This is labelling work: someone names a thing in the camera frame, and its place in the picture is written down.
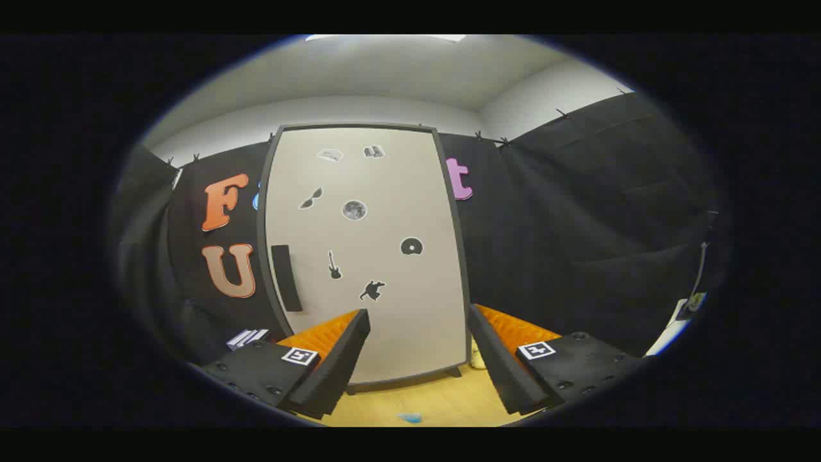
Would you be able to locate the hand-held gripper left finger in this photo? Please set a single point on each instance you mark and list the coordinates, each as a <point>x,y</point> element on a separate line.
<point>340,366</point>

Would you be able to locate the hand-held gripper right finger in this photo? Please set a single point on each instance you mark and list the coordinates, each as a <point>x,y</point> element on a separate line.
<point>500,366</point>

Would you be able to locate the white blue cosmetic tube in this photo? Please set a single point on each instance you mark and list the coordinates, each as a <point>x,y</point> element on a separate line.
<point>410,418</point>

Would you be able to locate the cream plush toy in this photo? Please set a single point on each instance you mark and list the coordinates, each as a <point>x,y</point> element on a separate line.
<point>478,359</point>

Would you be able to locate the dark blue printed box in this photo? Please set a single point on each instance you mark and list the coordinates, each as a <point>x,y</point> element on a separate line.
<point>247,338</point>

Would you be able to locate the black backdrop cloth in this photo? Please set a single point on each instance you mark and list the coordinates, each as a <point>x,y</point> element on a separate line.
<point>577,224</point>

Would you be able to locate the grey cabinet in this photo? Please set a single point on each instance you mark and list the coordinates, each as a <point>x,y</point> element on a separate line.
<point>260,218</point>

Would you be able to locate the white side table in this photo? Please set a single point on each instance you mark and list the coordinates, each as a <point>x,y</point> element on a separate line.
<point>667,337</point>

